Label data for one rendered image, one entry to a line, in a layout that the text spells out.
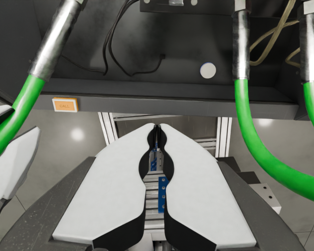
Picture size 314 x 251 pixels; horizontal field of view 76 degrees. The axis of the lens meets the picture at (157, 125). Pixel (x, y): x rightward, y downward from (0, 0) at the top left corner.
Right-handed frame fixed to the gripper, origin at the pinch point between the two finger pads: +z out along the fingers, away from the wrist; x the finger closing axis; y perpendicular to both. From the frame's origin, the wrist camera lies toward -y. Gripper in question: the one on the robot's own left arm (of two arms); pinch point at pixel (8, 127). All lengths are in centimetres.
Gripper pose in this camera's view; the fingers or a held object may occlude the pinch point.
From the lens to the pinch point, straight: 19.1
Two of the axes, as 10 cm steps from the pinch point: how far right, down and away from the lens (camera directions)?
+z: 5.6, -7.4, 3.8
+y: -3.1, 2.4, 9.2
